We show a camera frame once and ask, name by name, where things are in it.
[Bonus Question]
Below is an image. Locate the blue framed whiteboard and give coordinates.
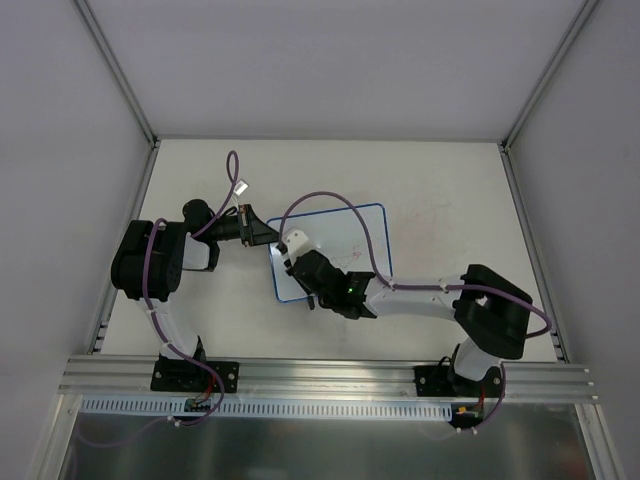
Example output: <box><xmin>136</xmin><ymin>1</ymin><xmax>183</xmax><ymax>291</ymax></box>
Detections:
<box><xmin>286</xmin><ymin>203</ymin><xmax>393</xmax><ymax>276</ymax></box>

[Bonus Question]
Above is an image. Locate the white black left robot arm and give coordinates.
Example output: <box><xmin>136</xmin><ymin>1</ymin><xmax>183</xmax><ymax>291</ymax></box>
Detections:
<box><xmin>111</xmin><ymin>199</ymin><xmax>279</xmax><ymax>394</ymax></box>

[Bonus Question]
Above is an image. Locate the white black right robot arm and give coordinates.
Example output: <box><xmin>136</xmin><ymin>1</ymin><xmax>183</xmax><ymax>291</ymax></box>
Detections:
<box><xmin>285</xmin><ymin>250</ymin><xmax>533</xmax><ymax>397</ymax></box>

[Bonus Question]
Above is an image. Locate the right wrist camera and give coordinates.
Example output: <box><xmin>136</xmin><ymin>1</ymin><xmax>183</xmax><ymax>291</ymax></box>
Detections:
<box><xmin>277</xmin><ymin>229</ymin><xmax>314</xmax><ymax>260</ymax></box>

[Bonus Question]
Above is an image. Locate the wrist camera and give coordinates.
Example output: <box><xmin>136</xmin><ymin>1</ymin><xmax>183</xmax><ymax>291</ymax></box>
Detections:
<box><xmin>234</xmin><ymin>179</ymin><xmax>248</xmax><ymax>196</ymax></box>
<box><xmin>277</xmin><ymin>229</ymin><xmax>314</xmax><ymax>260</ymax></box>

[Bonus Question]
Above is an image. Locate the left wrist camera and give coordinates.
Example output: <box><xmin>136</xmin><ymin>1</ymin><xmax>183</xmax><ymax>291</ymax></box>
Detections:
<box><xmin>234</xmin><ymin>179</ymin><xmax>248</xmax><ymax>196</ymax></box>

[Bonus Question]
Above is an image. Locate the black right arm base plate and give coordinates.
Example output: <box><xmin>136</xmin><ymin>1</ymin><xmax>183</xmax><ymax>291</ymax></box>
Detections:
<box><xmin>413</xmin><ymin>365</ymin><xmax>504</xmax><ymax>398</ymax></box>

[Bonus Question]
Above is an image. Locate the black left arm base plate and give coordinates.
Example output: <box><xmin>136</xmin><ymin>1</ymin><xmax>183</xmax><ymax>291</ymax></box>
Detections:
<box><xmin>150</xmin><ymin>356</ymin><xmax>240</xmax><ymax>394</ymax></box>

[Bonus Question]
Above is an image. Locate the slotted white cable duct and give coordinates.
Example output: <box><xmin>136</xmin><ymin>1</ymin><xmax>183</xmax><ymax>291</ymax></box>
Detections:
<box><xmin>79</xmin><ymin>395</ymin><xmax>454</xmax><ymax>422</ymax></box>

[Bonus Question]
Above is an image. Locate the aluminium front rail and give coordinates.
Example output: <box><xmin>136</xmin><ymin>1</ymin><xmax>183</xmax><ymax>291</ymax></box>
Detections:
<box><xmin>58</xmin><ymin>355</ymin><xmax>599</xmax><ymax>404</ymax></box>

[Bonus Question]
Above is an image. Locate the left aluminium frame post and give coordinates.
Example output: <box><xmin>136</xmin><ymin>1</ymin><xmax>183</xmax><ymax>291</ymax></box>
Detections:
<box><xmin>71</xmin><ymin>0</ymin><xmax>158</xmax><ymax>147</ymax></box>

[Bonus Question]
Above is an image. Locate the aluminium frame post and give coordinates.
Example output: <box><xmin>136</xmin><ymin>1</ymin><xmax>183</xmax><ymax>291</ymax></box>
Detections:
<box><xmin>71</xmin><ymin>0</ymin><xmax>158</xmax><ymax>147</ymax></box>
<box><xmin>500</xmin><ymin>0</ymin><xmax>601</xmax><ymax>151</ymax></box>

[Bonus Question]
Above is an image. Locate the right aluminium frame post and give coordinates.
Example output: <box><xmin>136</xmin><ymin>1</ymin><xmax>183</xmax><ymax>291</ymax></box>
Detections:
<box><xmin>500</xmin><ymin>0</ymin><xmax>601</xmax><ymax>151</ymax></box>

